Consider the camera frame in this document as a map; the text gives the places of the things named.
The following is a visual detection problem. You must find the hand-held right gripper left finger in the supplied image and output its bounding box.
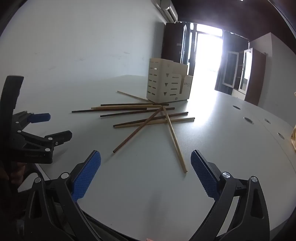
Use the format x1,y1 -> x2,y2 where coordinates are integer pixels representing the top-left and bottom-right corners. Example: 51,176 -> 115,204
24,150 -> 102,241

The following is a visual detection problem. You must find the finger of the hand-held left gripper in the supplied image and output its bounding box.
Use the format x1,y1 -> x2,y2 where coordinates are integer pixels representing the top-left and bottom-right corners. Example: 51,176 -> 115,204
17,130 -> 73,153
13,111 -> 51,130

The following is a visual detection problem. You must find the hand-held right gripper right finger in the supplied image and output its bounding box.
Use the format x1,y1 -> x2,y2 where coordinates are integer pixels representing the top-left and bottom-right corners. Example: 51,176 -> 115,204
190,149 -> 270,241

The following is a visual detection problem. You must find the light bamboo chopstick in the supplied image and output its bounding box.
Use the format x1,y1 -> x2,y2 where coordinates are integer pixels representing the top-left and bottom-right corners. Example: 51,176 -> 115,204
115,117 -> 195,129
91,105 -> 162,110
162,105 -> 188,174
117,91 -> 151,102

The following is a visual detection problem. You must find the dark wooden chopstick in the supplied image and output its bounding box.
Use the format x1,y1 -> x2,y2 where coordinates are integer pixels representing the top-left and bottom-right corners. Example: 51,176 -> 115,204
113,112 -> 189,128
100,107 -> 175,117
100,103 -> 160,106
112,107 -> 163,153
72,107 -> 148,113

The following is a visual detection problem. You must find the cream plastic utensil holder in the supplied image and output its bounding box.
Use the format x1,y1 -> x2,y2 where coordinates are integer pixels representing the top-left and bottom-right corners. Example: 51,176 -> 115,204
146,58 -> 193,103

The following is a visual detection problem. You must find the person's left hand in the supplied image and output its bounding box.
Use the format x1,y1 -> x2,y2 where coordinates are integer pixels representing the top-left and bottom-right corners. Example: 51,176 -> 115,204
8,162 -> 26,184

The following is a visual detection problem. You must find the brown cabinet with glass doors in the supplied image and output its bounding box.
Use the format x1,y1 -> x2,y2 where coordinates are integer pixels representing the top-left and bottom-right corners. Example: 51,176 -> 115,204
222,47 -> 269,106

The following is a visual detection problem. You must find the dark brown wardrobe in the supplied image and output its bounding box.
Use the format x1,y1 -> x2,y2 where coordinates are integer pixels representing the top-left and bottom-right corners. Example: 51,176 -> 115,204
162,22 -> 192,77

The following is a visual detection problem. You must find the white wall air conditioner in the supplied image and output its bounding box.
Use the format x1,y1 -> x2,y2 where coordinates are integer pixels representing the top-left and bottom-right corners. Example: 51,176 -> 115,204
151,0 -> 178,22

